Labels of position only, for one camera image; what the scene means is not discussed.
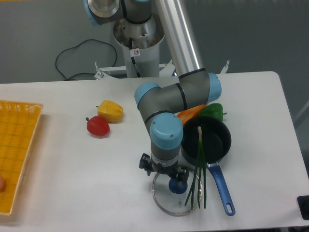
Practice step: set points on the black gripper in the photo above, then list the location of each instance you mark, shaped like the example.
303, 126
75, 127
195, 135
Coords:
179, 173

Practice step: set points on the glass lid blue knob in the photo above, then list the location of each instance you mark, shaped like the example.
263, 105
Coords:
176, 198

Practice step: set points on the green scallion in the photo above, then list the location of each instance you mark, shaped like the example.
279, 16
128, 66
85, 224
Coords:
200, 168

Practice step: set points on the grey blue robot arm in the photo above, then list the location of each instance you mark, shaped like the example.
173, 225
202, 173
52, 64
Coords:
158, 105

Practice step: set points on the orange baguette bread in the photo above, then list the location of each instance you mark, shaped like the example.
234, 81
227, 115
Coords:
188, 114

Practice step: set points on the yellow bell pepper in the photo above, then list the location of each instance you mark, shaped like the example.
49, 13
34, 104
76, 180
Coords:
110, 111

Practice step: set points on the green bell pepper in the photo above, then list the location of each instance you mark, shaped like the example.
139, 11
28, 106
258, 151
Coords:
214, 110

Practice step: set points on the red bell pepper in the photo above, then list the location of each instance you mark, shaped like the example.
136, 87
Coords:
97, 126

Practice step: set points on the black device at edge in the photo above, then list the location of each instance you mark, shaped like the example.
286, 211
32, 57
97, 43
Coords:
303, 203

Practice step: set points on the yellow plastic basket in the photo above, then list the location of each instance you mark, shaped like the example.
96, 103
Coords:
18, 124

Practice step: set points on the black pot blue handle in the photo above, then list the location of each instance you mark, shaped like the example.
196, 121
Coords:
216, 140

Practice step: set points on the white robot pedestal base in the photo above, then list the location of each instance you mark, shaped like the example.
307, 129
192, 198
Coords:
140, 42

